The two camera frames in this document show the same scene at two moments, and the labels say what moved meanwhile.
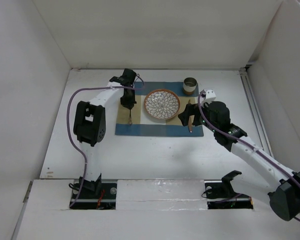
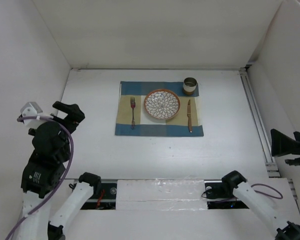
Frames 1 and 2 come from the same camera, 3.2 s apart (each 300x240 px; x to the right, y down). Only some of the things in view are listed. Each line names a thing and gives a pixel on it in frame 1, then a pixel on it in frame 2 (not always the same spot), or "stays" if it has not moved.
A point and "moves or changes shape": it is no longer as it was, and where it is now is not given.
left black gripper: [129, 104] to [75, 116]
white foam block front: [164, 194] stays
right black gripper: [190, 110] to [282, 143]
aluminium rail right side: [258, 119] stays
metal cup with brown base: [190, 84] stays
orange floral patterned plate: [162, 104] stays
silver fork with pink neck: [129, 121] moves or changes shape
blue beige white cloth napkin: [142, 124] stays
